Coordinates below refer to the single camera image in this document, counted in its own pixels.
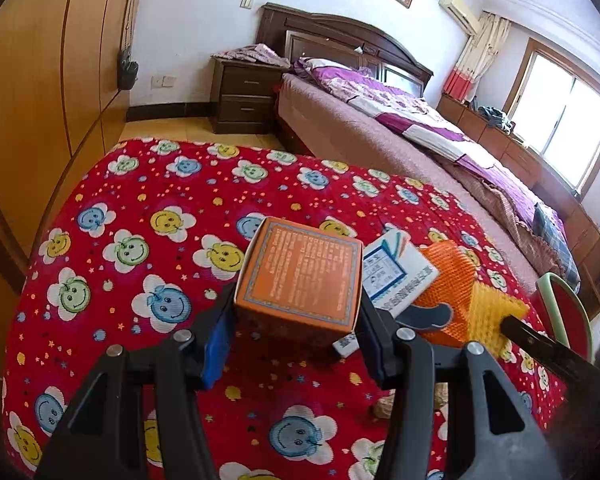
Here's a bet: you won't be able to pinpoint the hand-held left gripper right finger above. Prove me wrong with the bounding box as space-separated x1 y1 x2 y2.
356 299 562 480

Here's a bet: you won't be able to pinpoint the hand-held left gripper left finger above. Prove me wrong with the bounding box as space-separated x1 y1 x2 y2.
35 289 237 480

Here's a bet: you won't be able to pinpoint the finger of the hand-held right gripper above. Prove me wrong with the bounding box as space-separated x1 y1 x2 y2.
500 314 597 367
401 304 454 334

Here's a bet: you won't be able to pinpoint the orange foam fruit net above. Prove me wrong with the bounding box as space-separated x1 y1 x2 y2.
409 240 479 349

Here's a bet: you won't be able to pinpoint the yellow foam fruit net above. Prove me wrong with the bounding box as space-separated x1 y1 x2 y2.
467 282 530 359

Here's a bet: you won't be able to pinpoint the orange cardboard box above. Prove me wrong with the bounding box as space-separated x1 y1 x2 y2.
234 217 365 349

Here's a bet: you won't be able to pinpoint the peanut shell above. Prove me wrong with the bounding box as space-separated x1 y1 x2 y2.
372 392 396 419

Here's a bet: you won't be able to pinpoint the white and blue box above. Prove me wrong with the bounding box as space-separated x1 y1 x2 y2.
332 230 440 359

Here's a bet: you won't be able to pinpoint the blue plaid pillow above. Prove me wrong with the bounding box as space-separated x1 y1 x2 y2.
532 202 581 286

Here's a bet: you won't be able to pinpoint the red smiley flower tablecloth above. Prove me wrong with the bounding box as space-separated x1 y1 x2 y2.
2 139 569 480

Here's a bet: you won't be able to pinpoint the low wooden window cabinet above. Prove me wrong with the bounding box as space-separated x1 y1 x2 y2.
437 94 600 312

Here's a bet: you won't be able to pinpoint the purple patchwork quilt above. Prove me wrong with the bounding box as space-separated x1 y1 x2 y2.
312 62 567 242

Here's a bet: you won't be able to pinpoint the bed with pink cover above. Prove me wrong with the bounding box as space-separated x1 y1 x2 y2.
275 57 582 297

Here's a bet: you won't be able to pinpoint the dark clothes pile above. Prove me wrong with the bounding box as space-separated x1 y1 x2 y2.
475 105 514 134

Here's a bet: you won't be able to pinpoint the wooden framed window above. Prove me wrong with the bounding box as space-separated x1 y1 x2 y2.
502 37 600 197

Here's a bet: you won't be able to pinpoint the dark wooden nightstand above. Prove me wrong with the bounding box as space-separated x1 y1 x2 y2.
210 56 291 135

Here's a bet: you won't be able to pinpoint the white and red curtain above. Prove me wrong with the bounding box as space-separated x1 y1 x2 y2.
442 11 511 104

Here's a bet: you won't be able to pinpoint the purple and white pillow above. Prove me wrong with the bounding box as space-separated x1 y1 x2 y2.
294 56 382 84

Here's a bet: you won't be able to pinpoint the small black hanging bag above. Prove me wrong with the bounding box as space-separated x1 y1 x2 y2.
117 47 140 91

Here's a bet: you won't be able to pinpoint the folded clothes on nightstand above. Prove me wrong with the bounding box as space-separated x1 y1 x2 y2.
211 44 291 69

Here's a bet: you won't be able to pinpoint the dark wooden headboard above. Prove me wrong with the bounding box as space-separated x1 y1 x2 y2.
255 2 434 99

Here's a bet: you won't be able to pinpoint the light wooden wardrobe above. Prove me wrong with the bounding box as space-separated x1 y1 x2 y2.
0 0 152 292

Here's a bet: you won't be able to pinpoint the red chair with green frame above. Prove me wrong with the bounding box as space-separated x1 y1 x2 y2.
535 272 594 362

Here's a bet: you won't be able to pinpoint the wall air conditioner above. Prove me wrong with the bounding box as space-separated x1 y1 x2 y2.
439 0 482 36

